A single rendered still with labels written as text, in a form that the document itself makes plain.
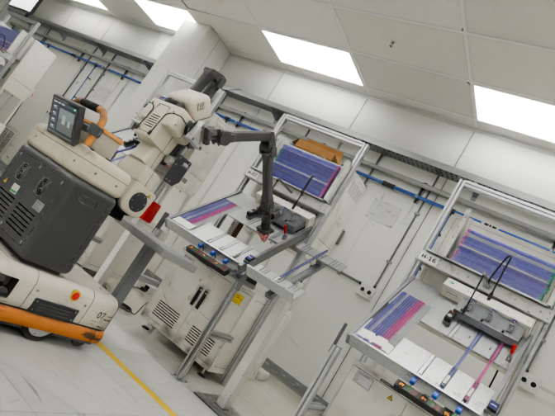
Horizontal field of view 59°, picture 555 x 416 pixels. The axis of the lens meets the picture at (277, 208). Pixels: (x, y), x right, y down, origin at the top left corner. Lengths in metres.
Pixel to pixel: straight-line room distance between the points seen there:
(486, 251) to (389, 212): 1.96
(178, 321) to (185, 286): 0.23
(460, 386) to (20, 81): 6.05
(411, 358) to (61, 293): 1.63
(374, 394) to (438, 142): 2.93
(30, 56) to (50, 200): 4.94
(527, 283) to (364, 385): 1.03
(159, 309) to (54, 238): 1.46
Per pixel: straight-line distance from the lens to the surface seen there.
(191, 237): 3.13
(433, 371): 2.52
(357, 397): 2.83
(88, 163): 2.15
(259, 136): 2.74
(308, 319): 4.75
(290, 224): 3.24
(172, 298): 3.47
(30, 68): 7.04
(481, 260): 2.99
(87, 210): 2.22
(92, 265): 4.17
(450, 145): 5.03
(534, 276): 2.97
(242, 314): 3.15
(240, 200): 3.60
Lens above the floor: 0.75
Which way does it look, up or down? 7 degrees up
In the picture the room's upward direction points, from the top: 32 degrees clockwise
